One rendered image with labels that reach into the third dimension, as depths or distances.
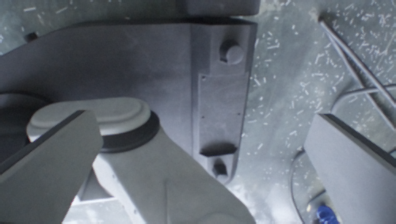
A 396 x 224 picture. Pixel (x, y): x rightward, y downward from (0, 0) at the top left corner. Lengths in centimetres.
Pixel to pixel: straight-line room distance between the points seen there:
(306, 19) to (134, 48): 56
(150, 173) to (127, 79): 25
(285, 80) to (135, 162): 63
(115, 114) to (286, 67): 61
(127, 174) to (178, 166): 8
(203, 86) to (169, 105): 10
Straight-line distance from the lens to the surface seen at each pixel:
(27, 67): 54
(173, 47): 45
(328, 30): 80
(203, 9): 44
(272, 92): 80
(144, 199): 28
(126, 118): 35
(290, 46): 76
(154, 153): 34
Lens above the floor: 61
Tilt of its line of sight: 58 degrees down
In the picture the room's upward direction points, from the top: 160 degrees clockwise
